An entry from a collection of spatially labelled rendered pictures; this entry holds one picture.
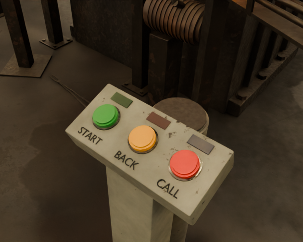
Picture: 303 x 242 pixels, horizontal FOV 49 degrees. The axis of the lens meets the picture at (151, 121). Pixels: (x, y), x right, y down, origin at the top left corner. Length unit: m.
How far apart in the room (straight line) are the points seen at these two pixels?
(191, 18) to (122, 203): 0.64
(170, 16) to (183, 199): 0.74
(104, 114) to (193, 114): 0.21
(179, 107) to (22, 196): 0.72
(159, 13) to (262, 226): 0.75
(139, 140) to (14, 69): 1.37
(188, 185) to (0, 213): 0.84
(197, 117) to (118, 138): 0.21
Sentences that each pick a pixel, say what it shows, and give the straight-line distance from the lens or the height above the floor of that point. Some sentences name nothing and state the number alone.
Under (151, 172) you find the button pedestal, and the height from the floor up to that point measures 0.59.
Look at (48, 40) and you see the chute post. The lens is 1.99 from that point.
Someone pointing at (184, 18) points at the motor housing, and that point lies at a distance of 1.06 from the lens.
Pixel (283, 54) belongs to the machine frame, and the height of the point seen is 0.09.
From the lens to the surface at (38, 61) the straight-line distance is 1.82.
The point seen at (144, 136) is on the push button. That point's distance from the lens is 0.48.
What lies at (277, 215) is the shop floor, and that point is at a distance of 1.20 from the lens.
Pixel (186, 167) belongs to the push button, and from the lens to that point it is 0.45.
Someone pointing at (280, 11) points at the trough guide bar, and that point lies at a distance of 0.69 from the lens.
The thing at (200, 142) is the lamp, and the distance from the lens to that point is 0.47.
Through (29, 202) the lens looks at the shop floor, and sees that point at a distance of 1.19.
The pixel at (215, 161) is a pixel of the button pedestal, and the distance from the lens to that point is 0.46.
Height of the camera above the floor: 0.95
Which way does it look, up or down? 43 degrees down
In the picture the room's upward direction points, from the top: 3 degrees clockwise
